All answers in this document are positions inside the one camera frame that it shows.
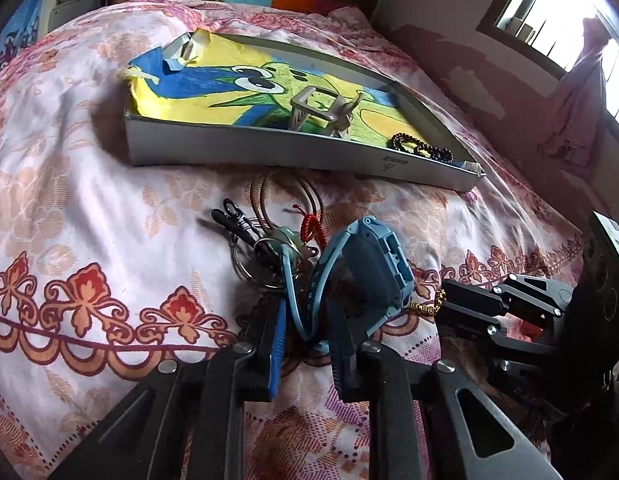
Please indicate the red knot charm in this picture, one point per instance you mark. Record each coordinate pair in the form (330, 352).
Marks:
(309, 225)

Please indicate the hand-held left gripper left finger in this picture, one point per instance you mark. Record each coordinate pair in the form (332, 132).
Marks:
(278, 355)

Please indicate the blue printed cloth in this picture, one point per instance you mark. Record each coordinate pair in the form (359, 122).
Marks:
(21, 20)

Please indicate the green jade pendant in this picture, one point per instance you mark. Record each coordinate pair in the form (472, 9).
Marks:
(289, 240)

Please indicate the window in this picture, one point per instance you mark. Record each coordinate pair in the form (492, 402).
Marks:
(549, 10)

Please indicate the pink curtain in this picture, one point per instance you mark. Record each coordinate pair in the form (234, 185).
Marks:
(584, 95)

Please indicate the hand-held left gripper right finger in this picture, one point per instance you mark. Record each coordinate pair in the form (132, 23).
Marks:
(343, 355)

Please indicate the grey shallow cardboard box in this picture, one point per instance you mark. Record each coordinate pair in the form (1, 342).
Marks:
(239, 147)

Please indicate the cartoon drawing paper liner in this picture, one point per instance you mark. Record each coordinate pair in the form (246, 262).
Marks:
(189, 95)

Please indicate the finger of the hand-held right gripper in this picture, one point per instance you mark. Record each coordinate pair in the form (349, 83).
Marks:
(472, 297)
(469, 335)

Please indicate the silver belt buckle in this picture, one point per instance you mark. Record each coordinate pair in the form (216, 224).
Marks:
(302, 100)

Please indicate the blue wrist watch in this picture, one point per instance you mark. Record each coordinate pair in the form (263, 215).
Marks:
(374, 260)

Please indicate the pink floral bedsheet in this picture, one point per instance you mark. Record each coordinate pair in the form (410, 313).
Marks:
(64, 210)

